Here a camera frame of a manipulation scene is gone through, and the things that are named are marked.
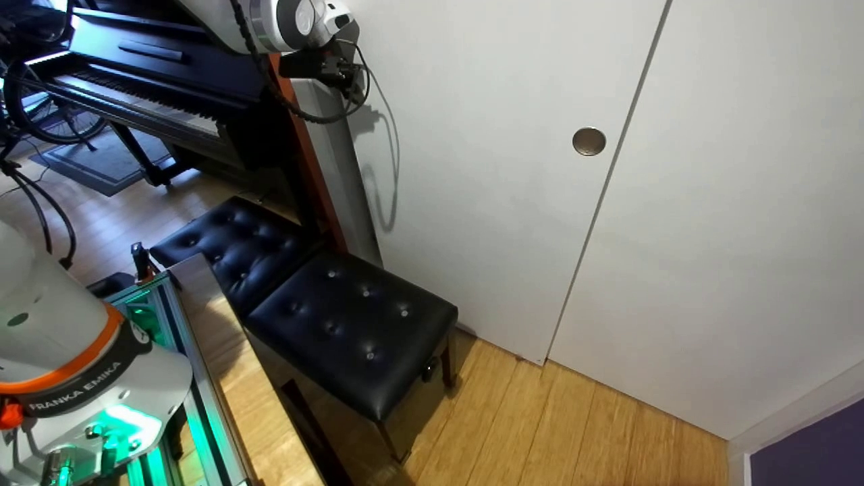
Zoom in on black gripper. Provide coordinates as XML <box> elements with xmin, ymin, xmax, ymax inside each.
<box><xmin>279</xmin><ymin>39</ymin><xmax>356</xmax><ymax>91</ymax></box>

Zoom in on dark wooden piano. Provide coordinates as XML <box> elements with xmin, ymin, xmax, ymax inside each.
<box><xmin>25</xmin><ymin>0</ymin><xmax>352</xmax><ymax>256</ymax></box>

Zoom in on black keyboard stand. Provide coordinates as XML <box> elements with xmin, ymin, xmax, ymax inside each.
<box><xmin>106</xmin><ymin>118</ymin><xmax>187</xmax><ymax>192</ymax></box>

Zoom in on grey floor mat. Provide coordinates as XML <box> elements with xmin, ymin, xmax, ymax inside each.
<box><xmin>32</xmin><ymin>130</ymin><xmax>179</xmax><ymax>201</ymax></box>

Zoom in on black clamp lever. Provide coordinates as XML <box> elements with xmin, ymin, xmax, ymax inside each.
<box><xmin>130</xmin><ymin>237</ymin><xmax>156</xmax><ymax>284</ymax></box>

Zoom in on black tufted leather bench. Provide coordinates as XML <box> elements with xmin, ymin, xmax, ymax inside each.
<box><xmin>145</xmin><ymin>195</ymin><xmax>464</xmax><ymax>462</ymax></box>

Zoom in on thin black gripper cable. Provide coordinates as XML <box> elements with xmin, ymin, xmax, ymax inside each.
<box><xmin>284</xmin><ymin>44</ymin><xmax>374</xmax><ymax>128</ymax></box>

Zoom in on thin black floor cable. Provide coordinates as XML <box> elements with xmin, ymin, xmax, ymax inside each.
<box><xmin>0</xmin><ymin>159</ymin><xmax>76</xmax><ymax>273</ymax></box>

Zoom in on aluminium robot stand frame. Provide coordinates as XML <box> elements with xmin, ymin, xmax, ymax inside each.
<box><xmin>83</xmin><ymin>260</ymin><xmax>260</xmax><ymax>486</ymax></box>

